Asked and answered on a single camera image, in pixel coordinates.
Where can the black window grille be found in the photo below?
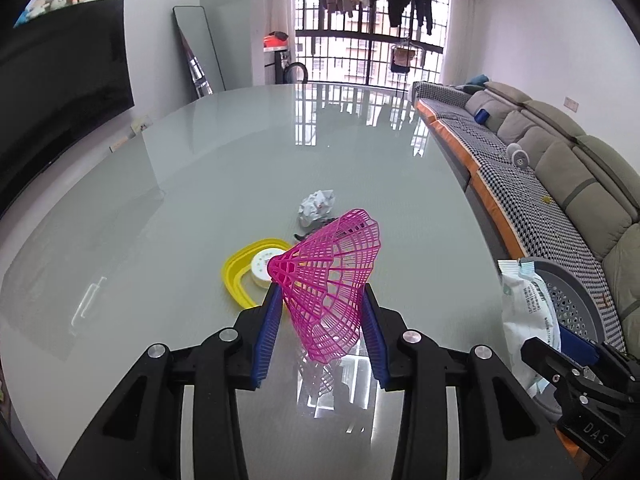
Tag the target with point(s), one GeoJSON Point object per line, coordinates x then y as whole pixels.
{"type": "Point", "coordinates": [350, 55]}

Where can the grey sofa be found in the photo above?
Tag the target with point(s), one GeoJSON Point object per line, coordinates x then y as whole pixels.
{"type": "Point", "coordinates": [565, 170]}

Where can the wall switch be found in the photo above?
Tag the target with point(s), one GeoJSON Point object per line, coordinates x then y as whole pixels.
{"type": "Point", "coordinates": [572, 104]}

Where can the black clothes stand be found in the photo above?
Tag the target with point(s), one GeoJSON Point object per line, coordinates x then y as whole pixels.
{"type": "Point", "coordinates": [402, 62]}

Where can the black television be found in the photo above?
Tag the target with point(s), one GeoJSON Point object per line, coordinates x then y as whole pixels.
{"type": "Point", "coordinates": [60, 85]}

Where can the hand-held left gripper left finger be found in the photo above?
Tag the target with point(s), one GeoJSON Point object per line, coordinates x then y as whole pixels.
{"type": "Point", "coordinates": [265, 340]}

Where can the crumpled white paper ball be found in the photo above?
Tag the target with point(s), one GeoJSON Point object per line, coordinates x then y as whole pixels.
{"type": "Point", "coordinates": [316, 207]}

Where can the houndstooth sofa cover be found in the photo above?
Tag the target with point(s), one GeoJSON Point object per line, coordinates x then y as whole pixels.
{"type": "Point", "coordinates": [515, 180]}

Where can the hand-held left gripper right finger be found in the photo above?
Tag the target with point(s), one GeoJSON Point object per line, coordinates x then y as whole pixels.
{"type": "Point", "coordinates": [372, 345]}

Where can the grey perforated basket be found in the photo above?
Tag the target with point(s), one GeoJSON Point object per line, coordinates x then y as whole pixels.
{"type": "Point", "coordinates": [575, 300]}

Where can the red item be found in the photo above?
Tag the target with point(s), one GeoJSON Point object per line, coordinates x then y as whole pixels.
{"type": "Point", "coordinates": [276, 41]}

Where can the blue cylinder pillow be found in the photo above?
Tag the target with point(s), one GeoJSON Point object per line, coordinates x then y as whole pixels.
{"type": "Point", "coordinates": [483, 116]}

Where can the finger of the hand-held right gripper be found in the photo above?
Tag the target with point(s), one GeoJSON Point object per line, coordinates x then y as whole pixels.
{"type": "Point", "coordinates": [545, 355]}
{"type": "Point", "coordinates": [580, 346]}

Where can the leaning floor mirror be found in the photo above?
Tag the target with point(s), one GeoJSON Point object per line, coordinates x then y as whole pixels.
{"type": "Point", "coordinates": [200, 45]}

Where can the white and blue wrapper packet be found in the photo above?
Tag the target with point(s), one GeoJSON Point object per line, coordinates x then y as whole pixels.
{"type": "Point", "coordinates": [525, 320]}

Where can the dark grey plastic bag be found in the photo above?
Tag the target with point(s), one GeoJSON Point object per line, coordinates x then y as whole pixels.
{"type": "Point", "coordinates": [301, 235]}

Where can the teal cloth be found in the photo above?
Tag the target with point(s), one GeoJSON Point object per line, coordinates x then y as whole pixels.
{"type": "Point", "coordinates": [477, 80]}

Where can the pink plastic mesh cone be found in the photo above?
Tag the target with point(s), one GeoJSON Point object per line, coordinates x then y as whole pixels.
{"type": "Point", "coordinates": [280, 266]}

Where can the yellow plastic lid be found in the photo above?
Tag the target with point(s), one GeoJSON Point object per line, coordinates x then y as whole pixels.
{"type": "Point", "coordinates": [232, 270]}

